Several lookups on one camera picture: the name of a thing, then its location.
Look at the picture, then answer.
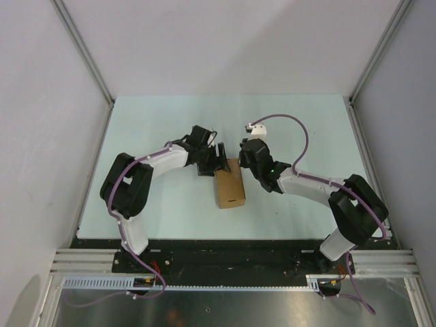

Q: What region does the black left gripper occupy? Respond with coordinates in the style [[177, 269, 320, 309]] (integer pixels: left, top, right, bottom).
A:
[[197, 143, 230, 177]]

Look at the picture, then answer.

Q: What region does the brown cardboard express box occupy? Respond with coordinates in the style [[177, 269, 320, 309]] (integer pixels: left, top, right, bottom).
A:
[[215, 158, 246, 209]]

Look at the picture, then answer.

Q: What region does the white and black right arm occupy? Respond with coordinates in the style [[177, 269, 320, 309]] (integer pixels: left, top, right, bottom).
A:
[[239, 139, 389, 273]]

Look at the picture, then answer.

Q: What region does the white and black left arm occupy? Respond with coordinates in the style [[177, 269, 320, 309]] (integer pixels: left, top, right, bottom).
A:
[[99, 125, 231, 273]]

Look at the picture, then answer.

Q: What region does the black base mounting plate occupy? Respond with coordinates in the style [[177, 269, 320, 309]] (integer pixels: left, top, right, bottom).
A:
[[70, 238, 395, 285]]

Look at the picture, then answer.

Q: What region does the shiny metal front plate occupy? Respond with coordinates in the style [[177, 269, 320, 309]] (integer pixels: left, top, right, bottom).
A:
[[54, 279, 418, 326]]

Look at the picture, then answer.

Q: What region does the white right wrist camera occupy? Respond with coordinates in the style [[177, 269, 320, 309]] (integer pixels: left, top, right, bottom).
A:
[[245, 123, 267, 140]]

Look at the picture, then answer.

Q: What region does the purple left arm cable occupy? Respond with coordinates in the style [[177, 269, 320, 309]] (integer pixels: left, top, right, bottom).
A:
[[63, 144, 191, 307]]

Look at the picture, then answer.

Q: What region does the white slotted cable duct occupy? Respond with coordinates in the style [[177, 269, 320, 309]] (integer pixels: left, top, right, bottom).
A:
[[63, 276, 319, 292]]

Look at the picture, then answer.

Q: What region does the aluminium frame post right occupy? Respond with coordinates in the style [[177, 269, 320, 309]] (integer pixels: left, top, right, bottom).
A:
[[347, 0, 413, 106]]

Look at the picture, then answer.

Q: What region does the aluminium frame post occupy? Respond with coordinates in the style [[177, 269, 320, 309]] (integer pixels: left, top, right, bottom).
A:
[[50, 0, 115, 108], [347, 0, 413, 106]]

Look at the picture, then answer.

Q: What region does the aluminium frame post left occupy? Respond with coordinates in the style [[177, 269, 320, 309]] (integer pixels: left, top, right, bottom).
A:
[[50, 0, 115, 108]]

